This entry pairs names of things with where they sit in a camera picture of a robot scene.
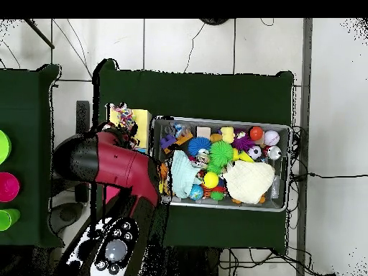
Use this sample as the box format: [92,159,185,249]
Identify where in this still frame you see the multicoloured rope toy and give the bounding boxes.
[110,102,139,132]

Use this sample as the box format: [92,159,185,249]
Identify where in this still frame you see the cream muslin cloth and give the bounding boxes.
[222,160,276,205]

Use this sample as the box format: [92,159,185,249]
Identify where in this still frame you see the wooden three-hole box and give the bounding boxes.
[103,107,152,205]

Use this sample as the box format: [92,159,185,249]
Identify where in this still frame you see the silver mesh bin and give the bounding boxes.
[151,115,293,213]

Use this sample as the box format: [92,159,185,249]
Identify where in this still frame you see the blue spiky rubber ball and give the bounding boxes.
[188,136,212,156]

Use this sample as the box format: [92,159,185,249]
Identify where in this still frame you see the light blue fluffy cloth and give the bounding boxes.
[171,149,202,199]

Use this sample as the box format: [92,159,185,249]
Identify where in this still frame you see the green spiky rubber ball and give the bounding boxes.
[207,140,234,175]

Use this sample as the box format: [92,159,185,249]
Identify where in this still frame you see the yellow smooth ball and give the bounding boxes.
[202,171,220,189]

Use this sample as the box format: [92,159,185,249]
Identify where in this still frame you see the yellow plush duck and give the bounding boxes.
[220,126,236,144]

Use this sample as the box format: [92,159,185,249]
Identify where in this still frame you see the dark green table cloth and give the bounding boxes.
[91,58,295,255]
[0,63,65,249]

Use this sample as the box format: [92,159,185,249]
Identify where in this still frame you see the purple spiky monster toy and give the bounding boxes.
[231,128,256,152]

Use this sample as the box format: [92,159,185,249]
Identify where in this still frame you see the orange smooth ball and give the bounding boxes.
[249,126,265,142]

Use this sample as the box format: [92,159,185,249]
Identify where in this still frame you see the white baseball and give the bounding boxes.
[263,130,280,147]

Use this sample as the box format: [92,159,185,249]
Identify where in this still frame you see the black upright panel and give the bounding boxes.
[75,100,91,203]

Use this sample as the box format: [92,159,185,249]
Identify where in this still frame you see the grey stand base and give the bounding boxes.
[49,201,85,234]

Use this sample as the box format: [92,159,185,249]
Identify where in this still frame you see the black round fixture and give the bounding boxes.
[200,18,230,26]

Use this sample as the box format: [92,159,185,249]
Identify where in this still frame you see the pink plastic cup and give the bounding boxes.
[0,171,21,203]

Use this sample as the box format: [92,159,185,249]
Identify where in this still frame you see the lime green plastic cup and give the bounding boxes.
[0,208,22,231]
[0,129,12,165]

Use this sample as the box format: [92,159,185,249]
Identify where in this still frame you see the black diagonal rod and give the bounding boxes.
[24,18,55,50]

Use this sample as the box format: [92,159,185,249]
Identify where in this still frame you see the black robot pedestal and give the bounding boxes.
[143,246,223,276]

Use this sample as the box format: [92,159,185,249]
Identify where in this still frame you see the black power cable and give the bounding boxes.
[288,171,368,181]

